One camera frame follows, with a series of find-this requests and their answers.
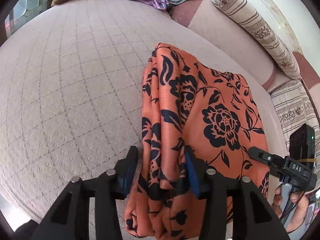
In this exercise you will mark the stained glass window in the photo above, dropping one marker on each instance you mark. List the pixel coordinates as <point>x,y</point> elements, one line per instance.
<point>23,12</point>

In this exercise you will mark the pink quilted corner cushion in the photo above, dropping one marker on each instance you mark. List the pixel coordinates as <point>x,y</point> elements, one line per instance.
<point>310,78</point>

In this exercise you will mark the orange black floral blouse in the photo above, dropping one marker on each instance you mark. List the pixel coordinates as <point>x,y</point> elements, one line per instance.
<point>186,103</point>

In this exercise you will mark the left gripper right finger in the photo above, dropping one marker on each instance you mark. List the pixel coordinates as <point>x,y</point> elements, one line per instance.
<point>253,217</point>

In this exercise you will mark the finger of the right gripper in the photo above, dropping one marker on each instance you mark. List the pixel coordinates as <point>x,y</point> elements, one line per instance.
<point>271,160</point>

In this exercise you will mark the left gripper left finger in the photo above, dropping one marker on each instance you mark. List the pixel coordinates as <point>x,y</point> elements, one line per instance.
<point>68,217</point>

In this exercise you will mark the striped floral side pillow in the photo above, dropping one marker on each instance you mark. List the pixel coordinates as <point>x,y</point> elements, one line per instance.
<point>294,108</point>

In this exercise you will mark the pink quilted bed cover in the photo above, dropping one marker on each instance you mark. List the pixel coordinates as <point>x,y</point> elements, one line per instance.
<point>71,93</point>

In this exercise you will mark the pink quilted back cushion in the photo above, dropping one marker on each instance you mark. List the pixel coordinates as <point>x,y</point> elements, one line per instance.
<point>203,18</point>

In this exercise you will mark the striped floral bolster pillow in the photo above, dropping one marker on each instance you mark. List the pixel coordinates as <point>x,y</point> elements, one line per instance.
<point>244,14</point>

